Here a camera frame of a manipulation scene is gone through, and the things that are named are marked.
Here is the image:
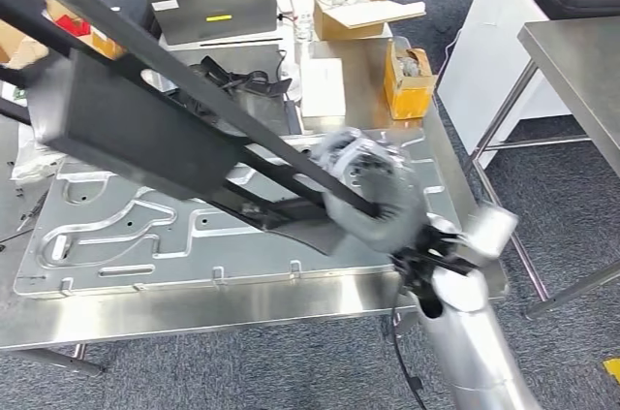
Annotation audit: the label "clear plastic bag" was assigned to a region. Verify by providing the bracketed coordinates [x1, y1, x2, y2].
[10, 137, 63, 183]

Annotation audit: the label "steel table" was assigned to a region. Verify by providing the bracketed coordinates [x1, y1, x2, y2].
[464, 15, 620, 322]

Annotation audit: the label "clear water bottle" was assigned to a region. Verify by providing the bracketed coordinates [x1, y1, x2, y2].
[292, 0, 316, 48]

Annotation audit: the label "steel workbench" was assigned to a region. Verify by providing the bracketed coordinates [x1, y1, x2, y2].
[0, 0, 511, 377]

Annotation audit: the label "black plastic panel part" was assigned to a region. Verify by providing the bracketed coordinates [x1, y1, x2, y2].
[0, 0, 384, 258]

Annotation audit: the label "brown cardboard box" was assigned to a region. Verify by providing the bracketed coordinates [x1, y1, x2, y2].
[0, 0, 63, 71]

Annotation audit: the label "small yellow cardboard box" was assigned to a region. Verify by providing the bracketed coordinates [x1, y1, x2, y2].
[383, 39, 438, 122]

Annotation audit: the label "white flat box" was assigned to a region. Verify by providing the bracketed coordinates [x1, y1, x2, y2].
[299, 56, 348, 120]

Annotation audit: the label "red packet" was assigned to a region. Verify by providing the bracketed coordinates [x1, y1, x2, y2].
[54, 14, 92, 38]

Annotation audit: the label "yellow floor tape strip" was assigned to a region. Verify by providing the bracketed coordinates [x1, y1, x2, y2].
[602, 357, 620, 387]

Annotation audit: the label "black straps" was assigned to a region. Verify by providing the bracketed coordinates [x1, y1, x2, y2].
[196, 55, 294, 104]

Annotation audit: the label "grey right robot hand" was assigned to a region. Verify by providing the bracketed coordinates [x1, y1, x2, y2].
[309, 127, 430, 254]

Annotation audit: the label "cardboard box with white sheet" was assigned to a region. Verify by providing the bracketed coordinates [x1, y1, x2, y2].
[307, 0, 427, 44]

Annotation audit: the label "white cabinet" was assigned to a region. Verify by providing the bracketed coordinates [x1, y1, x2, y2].
[436, 0, 620, 170]

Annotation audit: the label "large stamped metal panel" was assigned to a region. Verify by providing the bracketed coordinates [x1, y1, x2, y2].
[13, 129, 462, 300]

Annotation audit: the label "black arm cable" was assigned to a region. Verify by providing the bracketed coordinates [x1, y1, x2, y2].
[390, 291, 427, 410]

